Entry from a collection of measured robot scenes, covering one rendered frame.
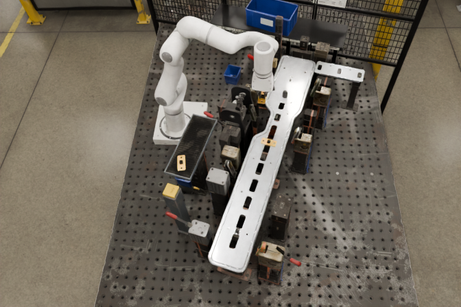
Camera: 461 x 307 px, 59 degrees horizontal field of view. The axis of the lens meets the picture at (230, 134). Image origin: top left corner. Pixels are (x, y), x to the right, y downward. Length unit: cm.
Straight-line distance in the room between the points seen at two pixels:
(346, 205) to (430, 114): 166
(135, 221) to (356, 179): 130
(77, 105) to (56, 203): 99
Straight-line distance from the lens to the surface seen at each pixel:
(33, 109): 418
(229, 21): 283
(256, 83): 192
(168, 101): 226
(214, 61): 303
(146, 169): 256
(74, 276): 321
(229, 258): 193
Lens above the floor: 284
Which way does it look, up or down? 55 degrees down
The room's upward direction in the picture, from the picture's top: 6 degrees counter-clockwise
